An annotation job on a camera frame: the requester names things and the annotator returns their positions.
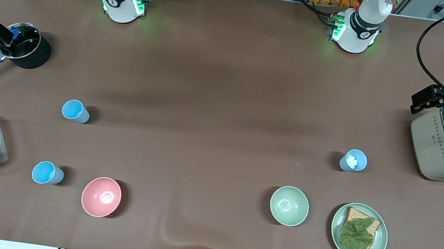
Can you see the brown bread slice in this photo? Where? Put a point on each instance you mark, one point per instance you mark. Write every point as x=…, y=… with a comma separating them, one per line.
x=355, y=213

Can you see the pale green plate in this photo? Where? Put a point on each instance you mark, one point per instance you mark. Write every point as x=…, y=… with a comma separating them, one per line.
x=379, y=242

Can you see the pink bowl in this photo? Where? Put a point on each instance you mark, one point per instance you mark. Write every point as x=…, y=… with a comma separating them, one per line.
x=101, y=197

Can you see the white lump in cup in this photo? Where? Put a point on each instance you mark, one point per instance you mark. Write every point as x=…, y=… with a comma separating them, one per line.
x=352, y=161

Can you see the pale green bowl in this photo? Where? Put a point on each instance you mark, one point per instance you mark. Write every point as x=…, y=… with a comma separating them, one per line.
x=289, y=206

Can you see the green lettuce leaf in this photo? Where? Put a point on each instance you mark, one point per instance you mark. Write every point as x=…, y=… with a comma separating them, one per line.
x=356, y=236

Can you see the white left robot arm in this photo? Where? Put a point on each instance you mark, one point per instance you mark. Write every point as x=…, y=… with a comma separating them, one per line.
x=359, y=28

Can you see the blue cup with white contents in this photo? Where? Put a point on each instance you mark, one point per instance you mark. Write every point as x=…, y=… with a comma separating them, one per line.
x=347, y=163

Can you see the blue plastic cup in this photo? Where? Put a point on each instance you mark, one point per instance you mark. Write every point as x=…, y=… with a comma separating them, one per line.
x=45, y=172
x=74, y=110

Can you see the glass lid blue knob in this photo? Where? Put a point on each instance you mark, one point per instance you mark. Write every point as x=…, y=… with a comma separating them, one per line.
x=25, y=42

